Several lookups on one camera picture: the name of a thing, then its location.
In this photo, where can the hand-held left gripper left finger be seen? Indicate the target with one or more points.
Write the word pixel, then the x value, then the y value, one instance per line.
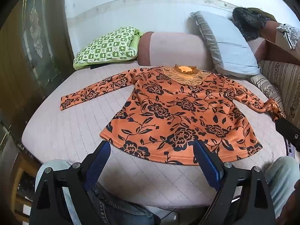
pixel 98 166

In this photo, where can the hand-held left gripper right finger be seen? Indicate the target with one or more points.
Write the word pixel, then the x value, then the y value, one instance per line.
pixel 207 164

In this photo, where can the orange floral long-sleeve shirt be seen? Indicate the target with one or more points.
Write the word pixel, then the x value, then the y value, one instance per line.
pixel 178 112

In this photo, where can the pink quilted bed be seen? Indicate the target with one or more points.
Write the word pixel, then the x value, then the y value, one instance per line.
pixel 70 126

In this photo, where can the striped beige cushion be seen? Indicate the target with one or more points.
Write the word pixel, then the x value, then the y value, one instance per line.
pixel 281 77

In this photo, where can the white crumpled cloth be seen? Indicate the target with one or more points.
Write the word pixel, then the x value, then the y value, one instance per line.
pixel 288 34

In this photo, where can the grey white pillow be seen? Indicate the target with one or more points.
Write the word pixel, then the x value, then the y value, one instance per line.
pixel 225 44

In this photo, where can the dark fur collar coat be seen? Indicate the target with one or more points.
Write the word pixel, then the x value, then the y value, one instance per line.
pixel 249 21

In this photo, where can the pink bolster cushion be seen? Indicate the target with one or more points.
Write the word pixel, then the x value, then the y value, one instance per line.
pixel 173 49

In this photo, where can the green checkered pillow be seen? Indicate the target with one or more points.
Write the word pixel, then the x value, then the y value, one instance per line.
pixel 107 45

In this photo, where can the dark wooden wardrobe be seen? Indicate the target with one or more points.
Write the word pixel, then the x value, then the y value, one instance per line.
pixel 30 51

